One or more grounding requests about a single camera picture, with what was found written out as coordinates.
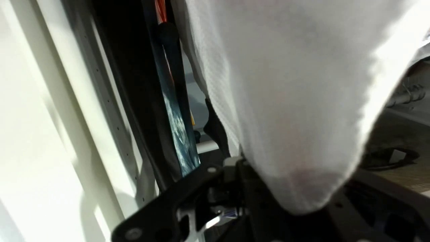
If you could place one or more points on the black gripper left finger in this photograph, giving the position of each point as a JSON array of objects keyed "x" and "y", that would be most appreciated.
[{"x": 179, "y": 197}]

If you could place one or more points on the white golf tee shirt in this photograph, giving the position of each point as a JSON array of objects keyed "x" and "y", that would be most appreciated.
[{"x": 291, "y": 99}]

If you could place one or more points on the black necktie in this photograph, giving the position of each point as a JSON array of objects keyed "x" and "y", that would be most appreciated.
[{"x": 135, "y": 89}]

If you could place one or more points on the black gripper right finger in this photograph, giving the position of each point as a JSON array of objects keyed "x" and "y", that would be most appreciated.
[{"x": 394, "y": 216}]

